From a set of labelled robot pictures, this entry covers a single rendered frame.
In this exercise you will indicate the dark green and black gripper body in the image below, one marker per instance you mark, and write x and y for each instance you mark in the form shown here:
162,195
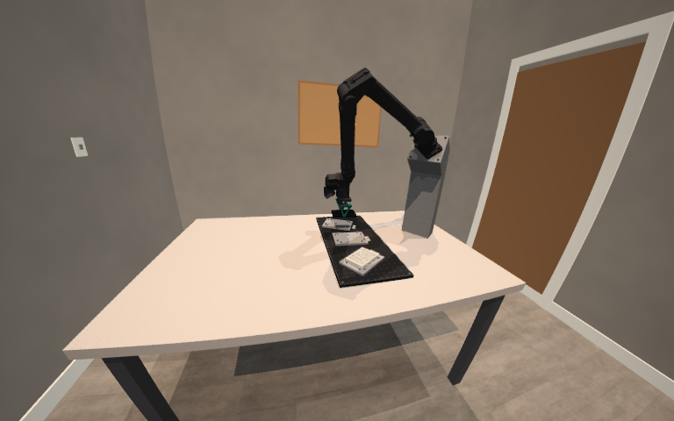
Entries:
347,198

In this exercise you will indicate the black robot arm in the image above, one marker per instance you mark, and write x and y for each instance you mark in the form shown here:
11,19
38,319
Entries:
350,92

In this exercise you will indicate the white well plate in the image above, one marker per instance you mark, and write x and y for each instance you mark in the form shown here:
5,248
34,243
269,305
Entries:
362,258

